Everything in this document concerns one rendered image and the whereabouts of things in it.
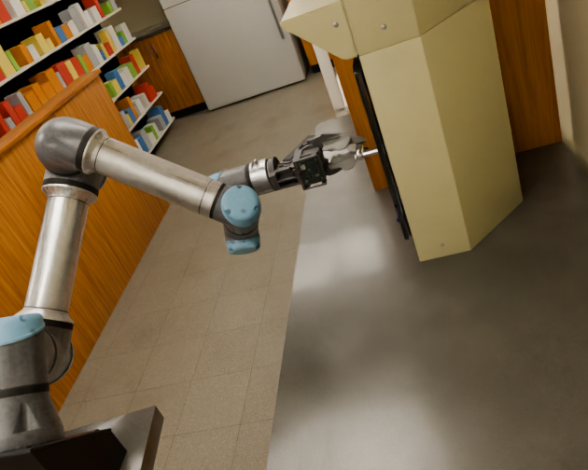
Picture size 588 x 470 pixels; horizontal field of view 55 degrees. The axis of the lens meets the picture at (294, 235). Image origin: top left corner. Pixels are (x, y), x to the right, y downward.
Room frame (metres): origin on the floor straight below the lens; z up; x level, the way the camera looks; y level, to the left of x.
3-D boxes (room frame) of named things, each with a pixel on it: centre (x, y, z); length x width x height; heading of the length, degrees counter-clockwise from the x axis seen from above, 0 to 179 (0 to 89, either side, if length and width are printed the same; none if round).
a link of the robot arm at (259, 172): (1.16, 0.01, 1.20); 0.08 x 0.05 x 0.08; 163
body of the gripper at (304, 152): (1.13, -0.07, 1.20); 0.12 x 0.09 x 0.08; 73
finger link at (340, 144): (1.11, -0.17, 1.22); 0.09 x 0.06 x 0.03; 73
